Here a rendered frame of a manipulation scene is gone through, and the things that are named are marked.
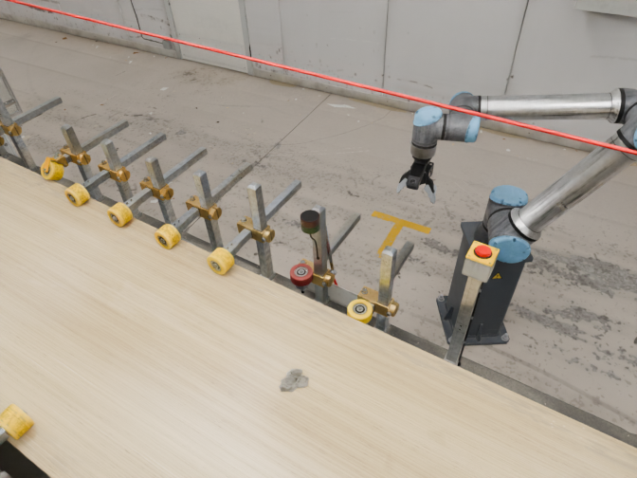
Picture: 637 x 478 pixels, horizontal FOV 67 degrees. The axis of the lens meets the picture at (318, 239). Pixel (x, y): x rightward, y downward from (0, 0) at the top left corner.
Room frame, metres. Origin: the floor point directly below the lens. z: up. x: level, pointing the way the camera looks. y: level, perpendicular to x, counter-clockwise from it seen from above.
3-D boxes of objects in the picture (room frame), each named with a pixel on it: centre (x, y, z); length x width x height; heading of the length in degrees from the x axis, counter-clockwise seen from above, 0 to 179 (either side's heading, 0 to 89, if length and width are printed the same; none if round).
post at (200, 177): (1.43, 0.42, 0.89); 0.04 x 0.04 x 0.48; 57
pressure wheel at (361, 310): (0.96, -0.12, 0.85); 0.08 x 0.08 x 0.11
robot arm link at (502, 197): (1.54, -0.80, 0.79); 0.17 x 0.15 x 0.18; 167
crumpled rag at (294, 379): (0.72, 0.09, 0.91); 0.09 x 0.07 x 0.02; 114
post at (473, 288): (0.88, -0.43, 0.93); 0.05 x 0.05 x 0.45; 57
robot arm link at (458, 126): (1.45, -0.50, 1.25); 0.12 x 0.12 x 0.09; 77
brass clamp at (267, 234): (1.31, 0.23, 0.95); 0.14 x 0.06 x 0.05; 57
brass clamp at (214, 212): (1.44, 0.44, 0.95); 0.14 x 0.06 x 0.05; 57
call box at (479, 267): (0.88, -0.43, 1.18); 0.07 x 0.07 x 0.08; 57
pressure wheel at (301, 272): (1.13, 0.06, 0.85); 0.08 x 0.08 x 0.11
